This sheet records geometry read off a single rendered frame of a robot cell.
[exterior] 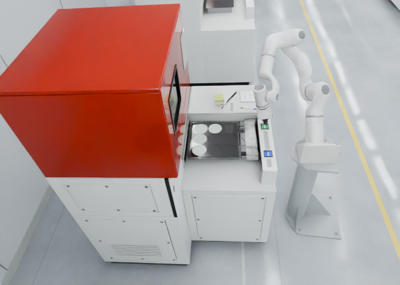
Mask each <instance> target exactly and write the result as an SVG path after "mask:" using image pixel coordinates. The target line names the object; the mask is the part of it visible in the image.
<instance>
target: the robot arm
mask: <svg viewBox="0 0 400 285"><path fill-rule="evenodd" d="M305 38H306V34H305V32H304V31H303V30H302V29H290V30H286V31H283V32H280V33H274V34H271V35H269V36H267V37H266V39H265V41H264V44H263V49H262V54H261V61H260V67H259V71H258V75H259V76H260V77H261V78H264V79H266V80H269V81H270V82H271V84H272V90H267V89H266V86H265V85H264V84H256V85H255V86H254V87H253V92H254V98H255V103H256V105H255V106H256V112H257V120H262V121H263V122H264V124H265V125H267V123H268V119H269V118H271V117H273V116H272V113H271V108H270V106H269V104H268V103H269V102H277V100H278V97H279V90H280V86H279V82H278V81H277V79H276V78H275V77H274V76H273V73H272V71H273V65H274V59H275V56H276V49H278V48H281V50H282V51H283V53H284V54H286V55H287V56H288V57H289V58H290V59H291V60H292V62H293V63H294V65H295V68H296V70H297V72H298V76H299V91H300V95H301V97H302V99H304V100H305V101H312V102H311V103H310V105H309V107H308V108H307V109H306V112H305V142H301V143H300V144H302V145H329V143H327V142H326V141H327V138H324V107H325V106H326V104H327V102H328V100H329V98H330V94H331V90H330V86H329V85H328V84H327V83H326V82H317V83H313V82H312V78H311V76H312V73H313V70H312V66H311V63H310V61H309V58H308V56H307V55H306V54H305V53H304V52H302V51H301V50H300V49H298V48H297V45H299V44H301V43H302V42H303V41H304V40H305Z"/></svg>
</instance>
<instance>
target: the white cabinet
mask: <svg viewBox="0 0 400 285"><path fill-rule="evenodd" d="M182 195H183V200H184V204H185V210H186V215H187V221H188V224H189V230H190V236H191V239H192V240H193V241H211V242H257V243H261V242H267V239H268V233H269V229H270V223H271V216H272V213H273V206H274V200H275V197H276V192H226V191H182Z"/></svg>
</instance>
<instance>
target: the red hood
mask: <svg viewBox="0 0 400 285"><path fill-rule="evenodd" d="M189 92H190V79H189V69H188V59H187V53H186V43H185V33H184V28H183V18H182V8H181V4H156V5H131V6H118V7H93V8H67V9H57V11H56V12H55V13H54V14H53V16H52V17H51V18H50V19H49V20H48V21H47V22H46V23H45V25H44V26H43V27H42V28H41V29H40V30H39V31H38V33H37V34H36V35H35V36H34V38H33V39H32V40H31V41H30V42H29V43H28V44H27V45H26V47H25V48H24V49H23V50H22V51H21V52H20V53H19V55H18V56H17V57H16V58H15V60H14V61H13V62H12V63H11V64H10V65H9V66H8V67H7V69H6V70H5V71H4V72H3V73H2V74H1V75H0V114H1V115H2V117H3V118H4V120H5V121H6V122H7V124H8V125H9V127H10V128H11V130H12V131H13V132H14V134H15V135H16V136H17V138H18V139H19V141H20V142H21V144H22V145H23V146H24V148H25V149H26V151H27V152H28V153H29V155H30V156H31V157H32V159H33V160H34V162H35V163H36V165H37V166H38V167H39V169H40V170H41V172H42V173H43V175H44V176H45V177H93V178H177V177H178V175H179V167H180V158H181V153H182V144H183V136H184V131H185V122H186V114H187V109H188V100H189Z"/></svg>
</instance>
